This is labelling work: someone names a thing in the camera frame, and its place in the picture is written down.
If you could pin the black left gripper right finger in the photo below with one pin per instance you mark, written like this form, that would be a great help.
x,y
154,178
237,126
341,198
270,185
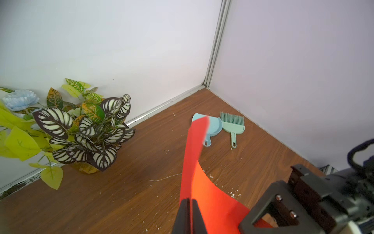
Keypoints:
x,y
197,222

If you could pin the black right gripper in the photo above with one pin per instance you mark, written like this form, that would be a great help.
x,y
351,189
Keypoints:
x,y
311,204

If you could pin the light blue dustpan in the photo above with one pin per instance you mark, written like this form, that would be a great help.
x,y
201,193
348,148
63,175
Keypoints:
x,y
215,127

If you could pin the green hand brush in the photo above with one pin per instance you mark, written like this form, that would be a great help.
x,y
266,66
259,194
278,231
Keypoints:
x,y
234,125

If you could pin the red square paper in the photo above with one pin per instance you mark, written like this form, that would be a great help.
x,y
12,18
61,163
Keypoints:
x,y
221,213

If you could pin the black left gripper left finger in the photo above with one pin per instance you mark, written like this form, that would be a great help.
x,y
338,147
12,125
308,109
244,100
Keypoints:
x,y
182,223

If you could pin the artificial plant in amber vase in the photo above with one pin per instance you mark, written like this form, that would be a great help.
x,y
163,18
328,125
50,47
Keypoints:
x,y
88,134

